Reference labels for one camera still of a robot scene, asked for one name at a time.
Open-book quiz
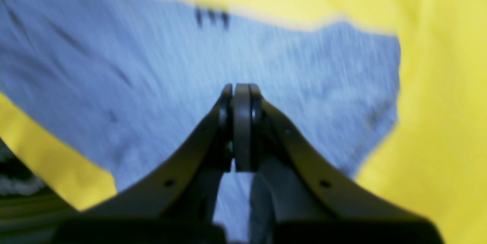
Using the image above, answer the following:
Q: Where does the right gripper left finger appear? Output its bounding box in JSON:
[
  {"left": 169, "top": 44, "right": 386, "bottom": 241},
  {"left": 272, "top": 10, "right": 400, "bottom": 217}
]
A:
[{"left": 52, "top": 84, "right": 251, "bottom": 244}]

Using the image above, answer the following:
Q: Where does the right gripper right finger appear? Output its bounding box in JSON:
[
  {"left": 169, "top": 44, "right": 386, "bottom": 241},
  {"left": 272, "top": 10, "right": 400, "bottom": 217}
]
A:
[{"left": 249, "top": 84, "right": 444, "bottom": 244}]

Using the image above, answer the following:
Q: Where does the grey t-shirt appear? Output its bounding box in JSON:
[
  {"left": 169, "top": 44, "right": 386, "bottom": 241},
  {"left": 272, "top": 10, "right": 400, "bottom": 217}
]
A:
[{"left": 0, "top": 0, "right": 402, "bottom": 244}]

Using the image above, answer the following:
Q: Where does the yellow table cloth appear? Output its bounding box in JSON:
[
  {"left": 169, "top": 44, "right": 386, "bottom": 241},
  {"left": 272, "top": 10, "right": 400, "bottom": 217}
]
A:
[{"left": 0, "top": 0, "right": 487, "bottom": 244}]

